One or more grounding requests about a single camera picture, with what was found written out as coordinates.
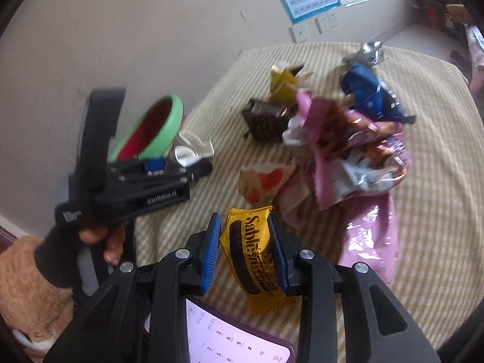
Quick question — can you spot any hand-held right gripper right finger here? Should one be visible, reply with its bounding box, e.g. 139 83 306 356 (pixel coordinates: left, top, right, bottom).
267 215 441 363

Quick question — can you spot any small silver foil wrapper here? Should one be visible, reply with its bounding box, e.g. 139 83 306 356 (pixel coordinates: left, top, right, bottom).
342 41 386 67

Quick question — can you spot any large pink plastic bag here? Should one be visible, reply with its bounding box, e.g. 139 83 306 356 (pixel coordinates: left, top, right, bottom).
338 193 400 289

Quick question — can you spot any brown chocolate wrapper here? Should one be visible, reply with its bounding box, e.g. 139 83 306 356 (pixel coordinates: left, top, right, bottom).
242 99 293 143

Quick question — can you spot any person's left forearm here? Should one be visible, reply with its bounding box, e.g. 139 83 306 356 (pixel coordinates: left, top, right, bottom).
34 227 89 291

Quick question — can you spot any double white wall socket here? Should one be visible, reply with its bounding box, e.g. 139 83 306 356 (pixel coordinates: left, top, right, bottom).
315 12 339 34

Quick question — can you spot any single white wall socket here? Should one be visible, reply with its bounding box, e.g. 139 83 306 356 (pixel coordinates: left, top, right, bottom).
289 23 309 43

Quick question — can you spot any smartphone with lit screen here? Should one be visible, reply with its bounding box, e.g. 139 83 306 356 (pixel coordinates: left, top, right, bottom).
185 297 295 363

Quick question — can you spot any yellow cookie wrapper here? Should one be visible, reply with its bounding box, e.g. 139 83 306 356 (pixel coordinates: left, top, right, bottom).
219 206 297 315

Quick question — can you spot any white silver wrapper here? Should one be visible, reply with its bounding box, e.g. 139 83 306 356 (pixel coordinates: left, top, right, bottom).
168 130 215 167

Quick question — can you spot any yellow torn carton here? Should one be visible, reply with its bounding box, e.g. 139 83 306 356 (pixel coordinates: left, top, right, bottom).
269 62 314 104

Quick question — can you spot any person's left hand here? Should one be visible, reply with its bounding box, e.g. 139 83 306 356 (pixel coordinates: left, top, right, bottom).
79 222 127 266

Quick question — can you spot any purple orange foil wrapper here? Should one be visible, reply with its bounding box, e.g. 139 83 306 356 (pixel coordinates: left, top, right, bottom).
333 110 412 202

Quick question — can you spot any checkered cloth table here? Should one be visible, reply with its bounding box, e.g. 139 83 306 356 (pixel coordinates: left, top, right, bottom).
134 43 481 363

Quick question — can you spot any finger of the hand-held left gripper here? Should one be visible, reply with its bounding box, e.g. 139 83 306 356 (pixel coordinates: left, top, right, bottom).
144 163 213 190
111 158 169 176

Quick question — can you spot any white orange snack wrapper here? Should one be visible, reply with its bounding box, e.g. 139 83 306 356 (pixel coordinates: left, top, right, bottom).
239 161 296 207

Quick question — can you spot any blue snack wrapper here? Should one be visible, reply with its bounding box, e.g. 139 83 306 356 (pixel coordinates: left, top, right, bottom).
339 64 414 123

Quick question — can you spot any dark metal shelf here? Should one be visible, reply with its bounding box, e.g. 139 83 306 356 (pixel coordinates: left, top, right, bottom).
416 0 475 31

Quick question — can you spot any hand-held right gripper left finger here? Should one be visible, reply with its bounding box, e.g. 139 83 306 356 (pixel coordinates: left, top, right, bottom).
45 212 224 363

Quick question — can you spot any light pink snack wrapper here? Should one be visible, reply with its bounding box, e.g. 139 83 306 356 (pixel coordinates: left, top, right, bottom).
283 91 343 212

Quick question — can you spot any orange fuzzy cloth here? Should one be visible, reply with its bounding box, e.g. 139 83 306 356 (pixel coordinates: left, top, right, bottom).
0 236 74 363

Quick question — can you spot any bed with patterned sheet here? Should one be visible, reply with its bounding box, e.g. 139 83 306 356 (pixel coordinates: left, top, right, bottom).
450 25 484 97

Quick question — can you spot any green basin red inside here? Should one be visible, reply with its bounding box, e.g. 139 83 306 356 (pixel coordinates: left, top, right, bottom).
108 95 185 162

